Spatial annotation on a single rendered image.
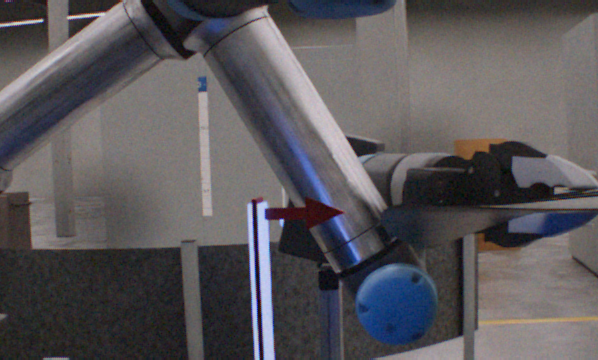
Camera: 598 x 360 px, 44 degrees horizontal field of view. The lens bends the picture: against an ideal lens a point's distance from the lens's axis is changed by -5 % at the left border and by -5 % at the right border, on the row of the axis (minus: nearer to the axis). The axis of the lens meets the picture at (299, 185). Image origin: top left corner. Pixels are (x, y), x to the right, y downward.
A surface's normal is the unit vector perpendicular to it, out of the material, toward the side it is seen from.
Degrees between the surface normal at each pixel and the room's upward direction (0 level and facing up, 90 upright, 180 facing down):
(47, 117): 119
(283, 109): 88
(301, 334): 90
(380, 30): 90
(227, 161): 90
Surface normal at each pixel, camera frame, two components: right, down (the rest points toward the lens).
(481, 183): -0.88, -0.04
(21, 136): 0.24, 0.52
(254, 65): -0.02, 0.02
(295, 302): 0.30, 0.04
